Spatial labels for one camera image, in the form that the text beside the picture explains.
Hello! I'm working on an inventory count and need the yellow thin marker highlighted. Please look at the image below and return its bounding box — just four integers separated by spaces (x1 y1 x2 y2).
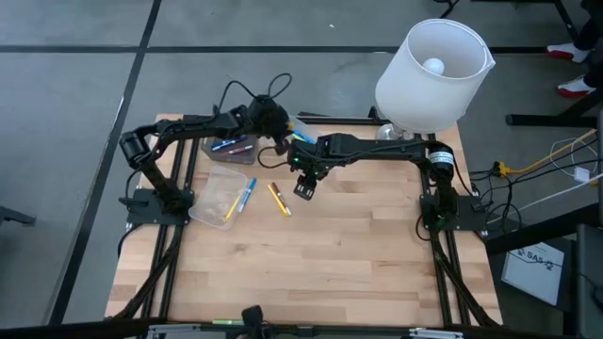
267 183 290 218
223 191 245 223

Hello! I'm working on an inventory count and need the white shade silver table lamp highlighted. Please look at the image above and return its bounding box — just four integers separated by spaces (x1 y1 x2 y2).
374 18 497 141

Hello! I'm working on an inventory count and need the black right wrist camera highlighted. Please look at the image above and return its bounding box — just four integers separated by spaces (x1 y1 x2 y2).
292 173 318 202

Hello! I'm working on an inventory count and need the magenta thin marker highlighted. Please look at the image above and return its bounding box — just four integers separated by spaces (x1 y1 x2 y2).
220 144 255 157

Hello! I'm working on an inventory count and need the black rounded object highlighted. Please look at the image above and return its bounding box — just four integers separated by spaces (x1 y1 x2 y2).
240 304 266 339

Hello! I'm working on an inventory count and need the black aluminium table frame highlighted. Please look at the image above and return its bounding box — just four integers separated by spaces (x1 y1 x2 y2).
106 104 503 331

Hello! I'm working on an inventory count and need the black metal stand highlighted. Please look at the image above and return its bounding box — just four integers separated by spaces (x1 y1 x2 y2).
483 202 603 339

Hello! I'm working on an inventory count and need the black chair leg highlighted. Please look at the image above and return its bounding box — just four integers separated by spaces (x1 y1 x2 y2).
0 205 37 228

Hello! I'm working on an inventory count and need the person's shoe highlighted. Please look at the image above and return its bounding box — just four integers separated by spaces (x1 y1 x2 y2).
557 74 597 99
546 41 591 64

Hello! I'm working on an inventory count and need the yellow extension cable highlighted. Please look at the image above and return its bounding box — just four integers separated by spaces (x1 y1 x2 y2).
492 127 603 187

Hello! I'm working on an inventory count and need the blue Sharpie highlighter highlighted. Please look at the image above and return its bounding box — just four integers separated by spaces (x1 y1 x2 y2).
293 127 318 145

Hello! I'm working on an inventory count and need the light green Sharpie highlighter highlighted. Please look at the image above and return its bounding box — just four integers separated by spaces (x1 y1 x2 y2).
285 120 307 142

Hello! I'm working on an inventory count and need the frosted plastic bin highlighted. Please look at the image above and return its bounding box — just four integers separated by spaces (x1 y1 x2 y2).
285 115 324 147

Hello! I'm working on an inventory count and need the silver bracket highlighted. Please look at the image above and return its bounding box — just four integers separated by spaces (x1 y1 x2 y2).
146 323 203 338
408 327 465 339

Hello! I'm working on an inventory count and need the brown Expo marker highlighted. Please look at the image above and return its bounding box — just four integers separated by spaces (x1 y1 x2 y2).
271 182 295 218

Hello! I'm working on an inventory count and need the transparent plastic bin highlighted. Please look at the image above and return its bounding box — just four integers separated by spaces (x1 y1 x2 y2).
187 164 250 231

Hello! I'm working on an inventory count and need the white printed sheet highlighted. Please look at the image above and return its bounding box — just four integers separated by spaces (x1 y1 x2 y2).
499 240 565 307

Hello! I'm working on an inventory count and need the brown translucent plastic bin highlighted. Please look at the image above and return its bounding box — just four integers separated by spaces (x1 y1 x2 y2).
201 126 261 166

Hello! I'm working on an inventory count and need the blue thin marker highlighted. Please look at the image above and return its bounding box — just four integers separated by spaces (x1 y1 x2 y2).
210 136 249 153
236 177 259 215

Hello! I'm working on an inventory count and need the black desk frame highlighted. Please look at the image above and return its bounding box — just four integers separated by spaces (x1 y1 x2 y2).
505 0 603 128

